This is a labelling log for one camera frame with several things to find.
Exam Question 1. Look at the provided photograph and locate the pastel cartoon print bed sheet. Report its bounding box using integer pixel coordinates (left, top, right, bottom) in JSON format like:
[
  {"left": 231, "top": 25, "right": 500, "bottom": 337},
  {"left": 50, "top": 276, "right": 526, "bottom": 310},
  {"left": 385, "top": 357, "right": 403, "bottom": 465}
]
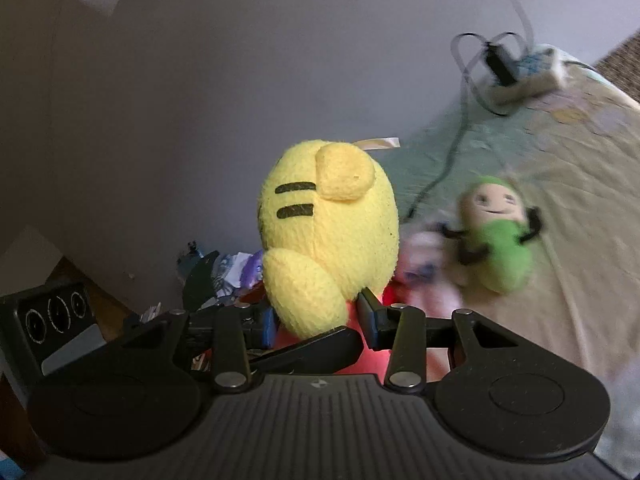
[{"left": 387, "top": 45, "right": 640, "bottom": 461}]

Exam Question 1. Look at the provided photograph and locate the black charging cable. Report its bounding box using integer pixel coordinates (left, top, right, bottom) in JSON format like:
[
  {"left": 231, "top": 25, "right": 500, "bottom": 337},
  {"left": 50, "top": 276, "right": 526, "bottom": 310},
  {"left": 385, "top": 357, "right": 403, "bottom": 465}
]
[{"left": 402, "top": 32, "right": 533, "bottom": 221}]

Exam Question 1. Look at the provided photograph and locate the purple packet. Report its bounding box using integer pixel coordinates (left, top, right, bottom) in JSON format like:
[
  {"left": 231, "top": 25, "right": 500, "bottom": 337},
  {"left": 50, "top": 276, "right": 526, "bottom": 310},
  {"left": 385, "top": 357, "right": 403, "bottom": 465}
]
[{"left": 240, "top": 250, "right": 266, "bottom": 286}]

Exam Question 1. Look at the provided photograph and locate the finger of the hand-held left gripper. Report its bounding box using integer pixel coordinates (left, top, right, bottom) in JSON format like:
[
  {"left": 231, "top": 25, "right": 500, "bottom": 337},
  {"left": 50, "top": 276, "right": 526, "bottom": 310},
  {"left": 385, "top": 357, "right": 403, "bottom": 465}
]
[{"left": 250, "top": 326, "right": 365, "bottom": 375}]

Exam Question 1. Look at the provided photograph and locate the white power strip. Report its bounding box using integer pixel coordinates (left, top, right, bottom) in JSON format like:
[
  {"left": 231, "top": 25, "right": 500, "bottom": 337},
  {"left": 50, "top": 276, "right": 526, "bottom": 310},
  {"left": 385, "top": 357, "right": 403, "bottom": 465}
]
[{"left": 487, "top": 45, "right": 568, "bottom": 106}]

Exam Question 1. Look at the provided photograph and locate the black charger adapter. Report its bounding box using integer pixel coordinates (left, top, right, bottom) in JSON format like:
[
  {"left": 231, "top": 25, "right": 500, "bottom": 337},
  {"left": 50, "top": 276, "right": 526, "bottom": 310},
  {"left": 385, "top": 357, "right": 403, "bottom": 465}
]
[{"left": 482, "top": 42, "right": 521, "bottom": 86}]

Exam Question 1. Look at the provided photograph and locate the yellow tiger plush red body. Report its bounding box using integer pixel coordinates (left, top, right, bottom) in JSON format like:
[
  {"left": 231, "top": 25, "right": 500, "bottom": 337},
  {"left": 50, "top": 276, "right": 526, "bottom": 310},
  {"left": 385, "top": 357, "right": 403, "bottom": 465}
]
[{"left": 257, "top": 137, "right": 401, "bottom": 376}]

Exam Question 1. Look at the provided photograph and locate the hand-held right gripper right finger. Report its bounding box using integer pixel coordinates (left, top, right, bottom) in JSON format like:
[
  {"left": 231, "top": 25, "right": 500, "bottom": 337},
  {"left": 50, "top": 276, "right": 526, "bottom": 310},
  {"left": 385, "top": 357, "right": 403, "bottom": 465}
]
[{"left": 356, "top": 287, "right": 521, "bottom": 393}]

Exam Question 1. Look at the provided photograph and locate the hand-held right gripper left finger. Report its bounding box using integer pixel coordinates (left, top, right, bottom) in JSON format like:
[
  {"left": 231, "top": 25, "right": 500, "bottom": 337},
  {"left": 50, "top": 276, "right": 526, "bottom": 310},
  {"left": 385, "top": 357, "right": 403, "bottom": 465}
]
[{"left": 122, "top": 302, "right": 278, "bottom": 395}]

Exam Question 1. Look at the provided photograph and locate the pile of crumpled wrappers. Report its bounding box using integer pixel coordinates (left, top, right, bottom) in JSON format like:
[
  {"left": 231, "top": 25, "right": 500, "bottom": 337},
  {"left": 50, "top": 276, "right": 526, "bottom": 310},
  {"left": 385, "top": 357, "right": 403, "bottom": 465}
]
[{"left": 140, "top": 240, "right": 266, "bottom": 326}]

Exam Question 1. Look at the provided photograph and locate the grey power cord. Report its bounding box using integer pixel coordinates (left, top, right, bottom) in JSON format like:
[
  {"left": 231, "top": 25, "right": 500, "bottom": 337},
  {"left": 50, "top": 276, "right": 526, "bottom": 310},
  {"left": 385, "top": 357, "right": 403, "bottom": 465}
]
[{"left": 482, "top": 0, "right": 536, "bottom": 56}]

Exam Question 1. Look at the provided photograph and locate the green pea plush toy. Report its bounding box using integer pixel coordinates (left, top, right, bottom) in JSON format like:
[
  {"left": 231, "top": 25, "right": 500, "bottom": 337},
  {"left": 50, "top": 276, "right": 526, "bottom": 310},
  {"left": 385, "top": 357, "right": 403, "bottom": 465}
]
[{"left": 440, "top": 175, "right": 543, "bottom": 295}]

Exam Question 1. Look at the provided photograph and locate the pale pink plush blue bow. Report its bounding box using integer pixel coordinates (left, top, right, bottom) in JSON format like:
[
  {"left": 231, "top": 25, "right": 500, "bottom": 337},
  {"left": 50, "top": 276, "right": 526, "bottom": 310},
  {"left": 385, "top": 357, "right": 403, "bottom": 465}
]
[{"left": 397, "top": 230, "right": 463, "bottom": 318}]

